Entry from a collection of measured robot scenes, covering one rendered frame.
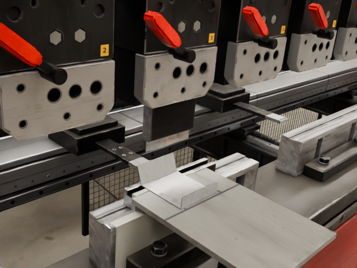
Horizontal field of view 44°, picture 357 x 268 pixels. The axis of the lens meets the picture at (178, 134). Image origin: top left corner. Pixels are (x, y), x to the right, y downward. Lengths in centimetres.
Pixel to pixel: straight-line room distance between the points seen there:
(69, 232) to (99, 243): 163
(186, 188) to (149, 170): 7
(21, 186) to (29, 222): 157
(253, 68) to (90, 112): 34
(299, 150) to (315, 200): 13
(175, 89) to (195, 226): 20
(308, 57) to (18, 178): 62
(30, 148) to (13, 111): 42
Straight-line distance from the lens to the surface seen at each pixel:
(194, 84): 69
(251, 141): 137
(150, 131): 70
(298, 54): 92
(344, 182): 117
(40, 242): 232
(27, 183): 92
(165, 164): 79
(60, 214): 252
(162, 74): 63
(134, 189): 75
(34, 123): 53
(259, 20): 72
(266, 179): 110
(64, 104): 54
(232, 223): 68
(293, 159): 112
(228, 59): 76
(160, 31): 57
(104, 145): 88
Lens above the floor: 137
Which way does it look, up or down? 23 degrees down
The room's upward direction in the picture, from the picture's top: 5 degrees clockwise
